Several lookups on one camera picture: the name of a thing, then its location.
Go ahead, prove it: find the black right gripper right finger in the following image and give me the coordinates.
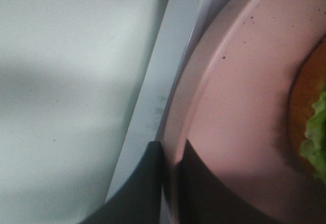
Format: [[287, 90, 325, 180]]
[[174, 138, 326, 224]]

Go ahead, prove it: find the white microwave oven body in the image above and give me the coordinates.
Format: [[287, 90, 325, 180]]
[[106, 0, 229, 200]]

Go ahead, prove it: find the pink speckled plate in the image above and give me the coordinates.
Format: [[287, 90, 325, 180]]
[[163, 0, 325, 223]]

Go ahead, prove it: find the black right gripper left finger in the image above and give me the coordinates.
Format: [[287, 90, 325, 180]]
[[82, 142, 163, 224]]

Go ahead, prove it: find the burger with lettuce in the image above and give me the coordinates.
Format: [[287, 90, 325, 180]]
[[287, 38, 325, 183]]

